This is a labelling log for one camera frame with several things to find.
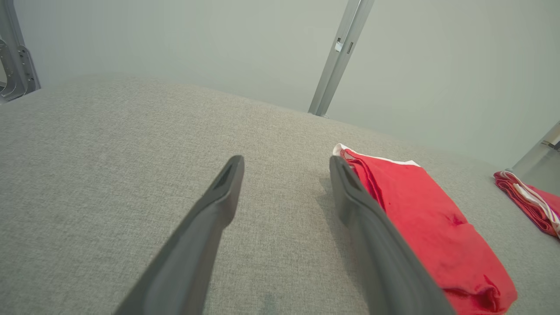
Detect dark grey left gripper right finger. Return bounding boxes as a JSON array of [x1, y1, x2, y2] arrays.
[[329, 155, 458, 315]]

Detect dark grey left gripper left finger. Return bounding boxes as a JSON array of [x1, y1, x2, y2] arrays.
[[114, 155, 245, 315]]

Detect red white-striped shorts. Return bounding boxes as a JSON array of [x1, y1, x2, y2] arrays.
[[332, 143, 518, 315]]

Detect red Bulls 23 jersey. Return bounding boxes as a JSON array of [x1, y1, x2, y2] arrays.
[[494, 171, 560, 239]]

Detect grey double partition post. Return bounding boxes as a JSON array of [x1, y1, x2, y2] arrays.
[[308, 0, 375, 118]]

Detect grey metal frame strut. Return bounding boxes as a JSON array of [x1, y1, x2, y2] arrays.
[[0, 0, 41, 103]]

